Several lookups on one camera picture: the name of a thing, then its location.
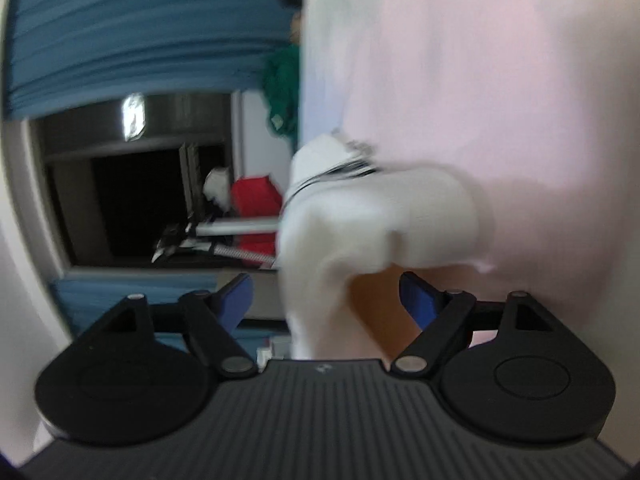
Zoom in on white sweatpants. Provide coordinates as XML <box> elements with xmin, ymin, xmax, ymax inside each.
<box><xmin>277</xmin><ymin>134</ymin><xmax>494</xmax><ymax>362</ymax></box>

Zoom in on left blue curtain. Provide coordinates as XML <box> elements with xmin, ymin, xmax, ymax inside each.
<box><xmin>49</xmin><ymin>270</ymin><xmax>290</xmax><ymax>356</ymax></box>

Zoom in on blue curtain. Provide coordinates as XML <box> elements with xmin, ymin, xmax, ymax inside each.
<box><xmin>49</xmin><ymin>270</ymin><xmax>290</xmax><ymax>356</ymax></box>
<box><xmin>3</xmin><ymin>0</ymin><xmax>291</xmax><ymax>119</ymax></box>

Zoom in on dark window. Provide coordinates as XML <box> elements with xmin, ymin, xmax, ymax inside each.
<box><xmin>31</xmin><ymin>92</ymin><xmax>234</xmax><ymax>268</ymax></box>

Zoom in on red garment on rack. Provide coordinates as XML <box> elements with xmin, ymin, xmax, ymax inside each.
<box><xmin>231</xmin><ymin>176</ymin><xmax>283</xmax><ymax>256</ymax></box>

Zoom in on pastel tie-dye bed sheet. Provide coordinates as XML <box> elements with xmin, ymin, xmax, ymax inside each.
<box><xmin>302</xmin><ymin>0</ymin><xmax>639</xmax><ymax>462</ymax></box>

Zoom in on green garment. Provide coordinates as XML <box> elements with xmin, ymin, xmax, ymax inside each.
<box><xmin>262</xmin><ymin>44</ymin><xmax>300</xmax><ymax>153</ymax></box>

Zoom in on right blue curtain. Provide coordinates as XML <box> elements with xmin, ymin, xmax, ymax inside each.
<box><xmin>3</xmin><ymin>0</ymin><xmax>291</xmax><ymax>119</ymax></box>

